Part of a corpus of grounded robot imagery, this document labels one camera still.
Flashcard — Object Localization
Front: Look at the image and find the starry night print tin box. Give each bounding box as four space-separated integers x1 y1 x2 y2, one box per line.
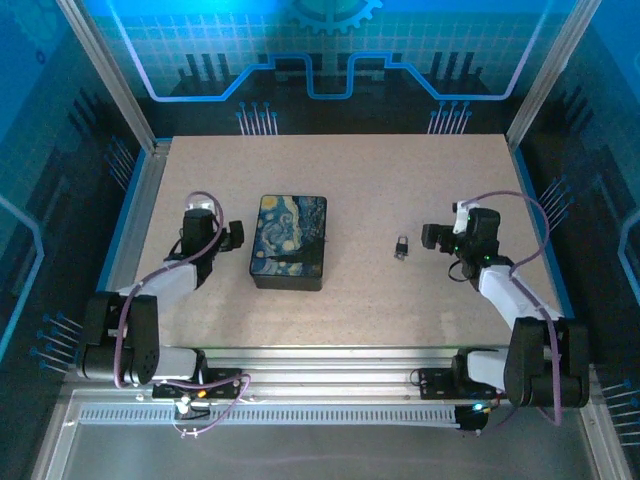
247 194 329 293

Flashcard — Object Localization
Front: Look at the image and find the black connector box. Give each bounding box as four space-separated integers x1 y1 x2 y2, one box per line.
453 402 490 434

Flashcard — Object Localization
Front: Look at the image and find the grey metal shelf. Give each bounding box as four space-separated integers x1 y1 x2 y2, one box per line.
29 389 634 480

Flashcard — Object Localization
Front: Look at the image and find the aluminium frame side rail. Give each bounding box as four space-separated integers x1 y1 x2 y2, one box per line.
82 142 174 364

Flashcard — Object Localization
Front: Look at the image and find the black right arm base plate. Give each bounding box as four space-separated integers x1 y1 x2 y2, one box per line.
417 366 511 401

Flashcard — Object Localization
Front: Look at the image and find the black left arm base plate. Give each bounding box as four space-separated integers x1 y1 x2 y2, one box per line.
151 367 247 401

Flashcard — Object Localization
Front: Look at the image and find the white cable connector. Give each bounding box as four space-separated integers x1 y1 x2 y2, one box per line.
173 397 212 422

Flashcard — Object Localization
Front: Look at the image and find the aluminium frame post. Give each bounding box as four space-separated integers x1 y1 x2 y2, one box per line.
54 0 159 154
505 0 604 146

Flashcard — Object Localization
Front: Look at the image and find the aluminium frame cross rail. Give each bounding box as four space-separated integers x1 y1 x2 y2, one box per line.
64 344 601 401

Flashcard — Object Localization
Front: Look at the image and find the slotted grey cable duct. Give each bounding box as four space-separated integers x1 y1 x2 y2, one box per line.
77 404 461 427

